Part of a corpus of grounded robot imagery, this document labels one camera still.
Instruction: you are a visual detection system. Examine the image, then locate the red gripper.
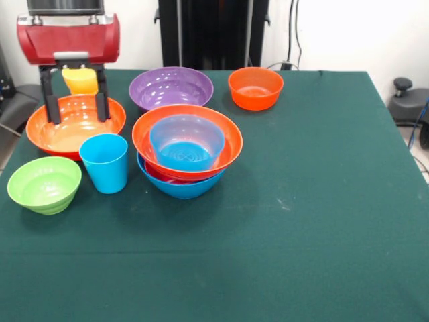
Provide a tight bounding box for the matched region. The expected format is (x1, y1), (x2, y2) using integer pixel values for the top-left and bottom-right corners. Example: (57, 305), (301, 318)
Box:
(16, 13), (121, 124)

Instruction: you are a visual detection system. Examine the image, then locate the large orange bowl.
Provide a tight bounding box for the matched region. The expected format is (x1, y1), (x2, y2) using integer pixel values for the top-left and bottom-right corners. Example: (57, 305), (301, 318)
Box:
(25, 94), (127, 161)
(131, 104), (243, 182)

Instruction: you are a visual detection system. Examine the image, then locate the pink bowl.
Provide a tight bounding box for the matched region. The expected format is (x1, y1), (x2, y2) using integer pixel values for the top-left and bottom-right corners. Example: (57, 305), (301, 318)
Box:
(144, 160), (202, 185)

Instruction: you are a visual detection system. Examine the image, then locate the small blue bowl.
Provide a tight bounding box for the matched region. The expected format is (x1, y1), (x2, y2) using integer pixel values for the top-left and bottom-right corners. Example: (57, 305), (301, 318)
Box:
(149, 114), (226, 171)

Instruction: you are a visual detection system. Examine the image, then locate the orange cup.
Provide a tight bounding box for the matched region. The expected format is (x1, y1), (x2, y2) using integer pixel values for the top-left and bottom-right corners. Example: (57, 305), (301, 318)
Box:
(68, 85), (99, 97)

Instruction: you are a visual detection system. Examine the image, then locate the yellow cup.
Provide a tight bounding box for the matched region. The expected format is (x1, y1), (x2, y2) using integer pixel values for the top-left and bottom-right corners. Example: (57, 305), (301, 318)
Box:
(61, 68), (99, 92)

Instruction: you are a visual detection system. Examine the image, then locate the blue cup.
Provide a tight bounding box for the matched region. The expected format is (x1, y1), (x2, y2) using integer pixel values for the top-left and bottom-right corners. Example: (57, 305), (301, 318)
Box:
(79, 133), (129, 195)

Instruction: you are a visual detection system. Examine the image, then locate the green bowl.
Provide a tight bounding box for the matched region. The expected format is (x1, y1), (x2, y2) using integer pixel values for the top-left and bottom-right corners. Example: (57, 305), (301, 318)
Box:
(7, 156), (82, 215)

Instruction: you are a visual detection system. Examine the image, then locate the purple bowl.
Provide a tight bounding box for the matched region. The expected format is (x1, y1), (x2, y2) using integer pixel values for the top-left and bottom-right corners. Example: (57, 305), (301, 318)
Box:
(128, 66), (215, 113)

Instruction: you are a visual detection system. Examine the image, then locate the large blue bowl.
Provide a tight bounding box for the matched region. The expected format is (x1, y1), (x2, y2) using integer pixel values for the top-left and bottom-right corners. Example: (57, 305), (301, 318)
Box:
(136, 151), (226, 200)

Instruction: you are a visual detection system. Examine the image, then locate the small orange bowl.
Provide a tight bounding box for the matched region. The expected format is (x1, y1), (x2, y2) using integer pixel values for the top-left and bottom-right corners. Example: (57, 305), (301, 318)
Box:
(228, 66), (284, 111)

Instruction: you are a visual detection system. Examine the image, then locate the dark green tablecloth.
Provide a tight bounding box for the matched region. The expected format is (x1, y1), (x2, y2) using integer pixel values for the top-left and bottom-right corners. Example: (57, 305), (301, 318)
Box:
(0, 68), (429, 322)

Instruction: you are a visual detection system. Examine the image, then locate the grey pedestal foot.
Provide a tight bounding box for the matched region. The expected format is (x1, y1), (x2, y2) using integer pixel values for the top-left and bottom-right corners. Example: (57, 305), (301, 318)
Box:
(0, 83), (44, 135)
(388, 77), (429, 123)

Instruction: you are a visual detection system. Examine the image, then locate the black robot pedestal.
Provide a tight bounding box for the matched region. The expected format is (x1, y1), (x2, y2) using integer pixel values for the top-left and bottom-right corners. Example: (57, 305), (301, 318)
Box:
(154, 0), (271, 71)

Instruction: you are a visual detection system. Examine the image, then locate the black cable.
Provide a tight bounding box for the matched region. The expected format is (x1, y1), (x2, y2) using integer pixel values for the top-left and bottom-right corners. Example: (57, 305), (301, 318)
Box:
(286, 0), (304, 70)

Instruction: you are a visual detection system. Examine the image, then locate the blue cable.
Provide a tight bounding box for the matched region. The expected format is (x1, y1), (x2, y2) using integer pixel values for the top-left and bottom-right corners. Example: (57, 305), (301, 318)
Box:
(407, 97), (429, 150)

